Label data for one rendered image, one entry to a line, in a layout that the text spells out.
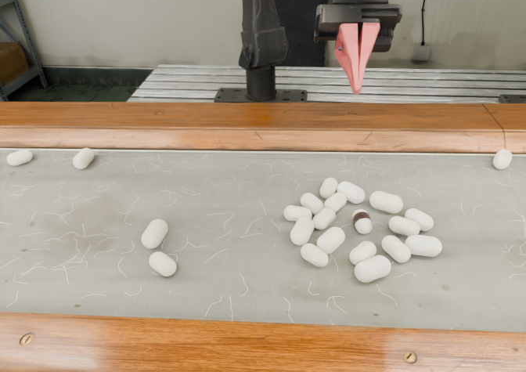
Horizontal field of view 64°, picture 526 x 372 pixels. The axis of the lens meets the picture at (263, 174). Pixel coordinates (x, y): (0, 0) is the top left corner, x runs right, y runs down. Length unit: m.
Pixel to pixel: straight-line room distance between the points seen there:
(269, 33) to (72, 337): 0.63
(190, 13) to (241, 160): 2.05
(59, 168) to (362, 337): 0.46
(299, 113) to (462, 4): 2.01
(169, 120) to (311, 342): 0.42
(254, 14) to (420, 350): 0.64
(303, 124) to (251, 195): 0.16
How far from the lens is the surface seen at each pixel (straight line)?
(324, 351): 0.35
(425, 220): 0.49
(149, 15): 2.68
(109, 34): 2.82
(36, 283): 0.49
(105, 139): 0.67
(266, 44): 0.84
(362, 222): 0.47
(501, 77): 1.15
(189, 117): 0.67
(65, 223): 0.55
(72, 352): 0.39
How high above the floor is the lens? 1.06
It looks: 35 degrees down
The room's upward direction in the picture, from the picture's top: 2 degrees counter-clockwise
